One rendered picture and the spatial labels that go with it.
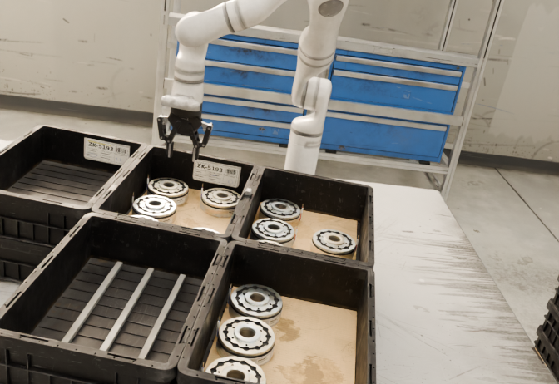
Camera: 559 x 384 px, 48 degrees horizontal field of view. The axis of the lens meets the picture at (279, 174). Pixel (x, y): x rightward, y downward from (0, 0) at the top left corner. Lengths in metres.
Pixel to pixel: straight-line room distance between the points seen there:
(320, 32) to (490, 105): 3.21
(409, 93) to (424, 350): 2.16
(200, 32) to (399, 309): 0.82
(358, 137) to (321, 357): 2.41
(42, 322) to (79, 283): 0.13
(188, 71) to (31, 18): 2.94
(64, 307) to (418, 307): 0.85
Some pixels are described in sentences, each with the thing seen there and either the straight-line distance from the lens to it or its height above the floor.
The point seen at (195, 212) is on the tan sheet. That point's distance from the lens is 1.58.
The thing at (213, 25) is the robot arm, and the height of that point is 1.29.
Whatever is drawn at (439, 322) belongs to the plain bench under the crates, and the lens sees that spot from 1.61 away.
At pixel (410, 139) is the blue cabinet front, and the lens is 3.56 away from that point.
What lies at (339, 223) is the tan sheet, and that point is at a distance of 1.64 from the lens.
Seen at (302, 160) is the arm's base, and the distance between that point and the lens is 1.79.
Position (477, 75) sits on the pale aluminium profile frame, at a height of 0.85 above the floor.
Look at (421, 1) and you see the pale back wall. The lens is 4.26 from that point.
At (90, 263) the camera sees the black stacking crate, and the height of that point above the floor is 0.83.
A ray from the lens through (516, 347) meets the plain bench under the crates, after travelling 1.63.
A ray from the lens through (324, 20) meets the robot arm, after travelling 1.43.
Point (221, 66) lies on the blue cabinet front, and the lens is 3.31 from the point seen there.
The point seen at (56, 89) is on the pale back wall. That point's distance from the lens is 4.43.
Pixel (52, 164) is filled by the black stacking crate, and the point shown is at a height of 0.83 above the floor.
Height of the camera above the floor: 1.59
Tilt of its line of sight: 24 degrees down
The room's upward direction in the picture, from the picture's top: 9 degrees clockwise
